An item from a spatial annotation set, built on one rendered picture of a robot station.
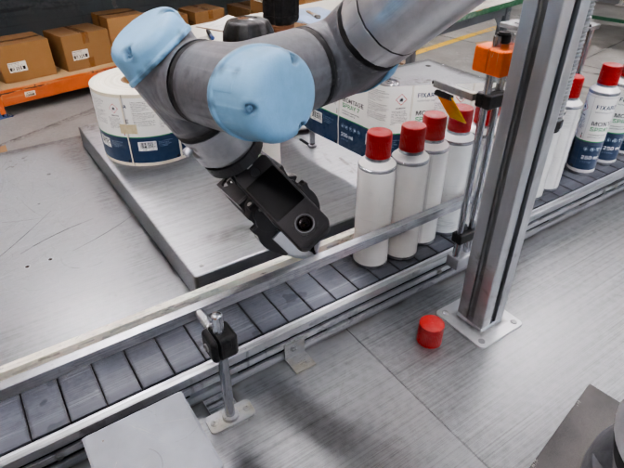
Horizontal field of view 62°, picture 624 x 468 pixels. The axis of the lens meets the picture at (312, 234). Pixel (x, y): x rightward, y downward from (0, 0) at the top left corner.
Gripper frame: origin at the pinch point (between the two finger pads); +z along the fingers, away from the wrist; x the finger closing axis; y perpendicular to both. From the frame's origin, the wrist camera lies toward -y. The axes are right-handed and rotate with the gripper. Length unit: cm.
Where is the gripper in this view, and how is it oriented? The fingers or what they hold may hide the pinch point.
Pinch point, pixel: (313, 253)
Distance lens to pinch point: 70.1
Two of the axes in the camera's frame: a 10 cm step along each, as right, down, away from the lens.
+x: -7.2, 6.8, -1.2
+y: -5.6, -4.7, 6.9
